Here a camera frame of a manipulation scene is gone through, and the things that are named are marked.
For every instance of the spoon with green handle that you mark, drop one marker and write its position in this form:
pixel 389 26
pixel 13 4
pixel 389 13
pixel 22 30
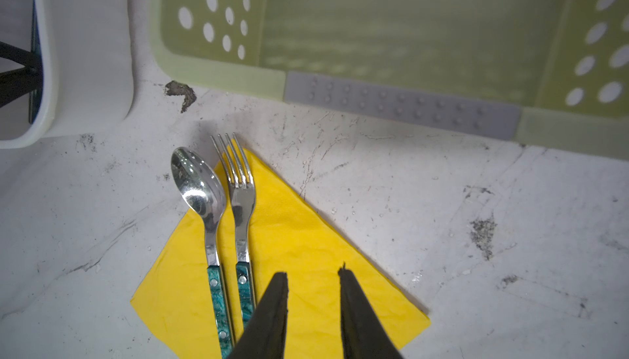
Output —
pixel 203 192

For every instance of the small dark debris piece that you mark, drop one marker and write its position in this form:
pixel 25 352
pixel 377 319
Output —
pixel 174 88

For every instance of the white plastic cutlery tub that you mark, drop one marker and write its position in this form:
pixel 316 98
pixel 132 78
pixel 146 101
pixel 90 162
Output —
pixel 87 80

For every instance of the fork with green handle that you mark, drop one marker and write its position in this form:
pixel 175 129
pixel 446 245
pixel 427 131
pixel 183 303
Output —
pixel 243 197

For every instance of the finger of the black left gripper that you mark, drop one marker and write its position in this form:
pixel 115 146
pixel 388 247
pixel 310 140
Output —
pixel 21 81

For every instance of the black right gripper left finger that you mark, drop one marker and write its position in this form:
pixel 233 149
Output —
pixel 265 334

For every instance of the yellow paper napkin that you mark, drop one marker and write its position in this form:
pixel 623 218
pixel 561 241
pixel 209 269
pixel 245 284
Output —
pixel 286 235

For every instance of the light green perforated basket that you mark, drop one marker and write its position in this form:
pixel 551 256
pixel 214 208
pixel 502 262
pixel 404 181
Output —
pixel 551 73

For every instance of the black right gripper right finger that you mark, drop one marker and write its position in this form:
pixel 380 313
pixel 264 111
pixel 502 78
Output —
pixel 363 335

